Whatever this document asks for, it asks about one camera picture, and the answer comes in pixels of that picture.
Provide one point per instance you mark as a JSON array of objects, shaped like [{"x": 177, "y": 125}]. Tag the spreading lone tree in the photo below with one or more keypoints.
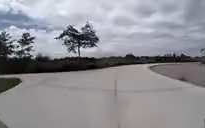
[{"x": 78, "y": 38}]

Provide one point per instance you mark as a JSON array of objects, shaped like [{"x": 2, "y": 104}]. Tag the pale concrete road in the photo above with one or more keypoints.
[{"x": 100, "y": 100}]

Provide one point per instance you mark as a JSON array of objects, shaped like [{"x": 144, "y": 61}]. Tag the long dark bush strip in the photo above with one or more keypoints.
[{"x": 56, "y": 65}]

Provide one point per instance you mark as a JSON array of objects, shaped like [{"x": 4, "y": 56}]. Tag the dark leafy tree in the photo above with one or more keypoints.
[
  {"x": 25, "y": 43},
  {"x": 1, "y": 45}
]

